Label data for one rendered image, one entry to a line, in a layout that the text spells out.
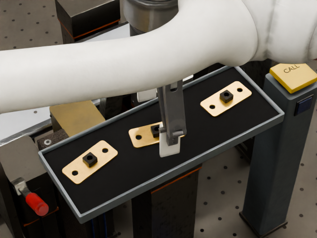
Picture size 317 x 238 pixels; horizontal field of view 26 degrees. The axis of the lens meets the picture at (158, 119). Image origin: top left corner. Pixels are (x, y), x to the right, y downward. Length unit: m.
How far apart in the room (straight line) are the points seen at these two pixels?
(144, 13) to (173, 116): 0.16
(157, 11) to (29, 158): 0.43
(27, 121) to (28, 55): 0.68
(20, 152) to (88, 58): 0.55
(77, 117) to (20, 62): 0.57
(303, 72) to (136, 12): 0.42
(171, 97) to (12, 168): 0.36
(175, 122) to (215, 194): 0.66
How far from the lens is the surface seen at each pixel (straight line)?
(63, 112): 1.22
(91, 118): 1.20
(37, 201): 1.02
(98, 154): 1.05
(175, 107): 0.91
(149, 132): 1.07
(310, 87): 1.19
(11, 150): 1.18
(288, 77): 1.17
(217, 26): 0.67
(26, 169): 1.15
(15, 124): 1.32
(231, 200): 1.56
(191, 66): 0.66
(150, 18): 0.84
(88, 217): 0.99
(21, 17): 2.00
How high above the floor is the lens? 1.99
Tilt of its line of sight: 49 degrees down
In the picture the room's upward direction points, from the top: straight up
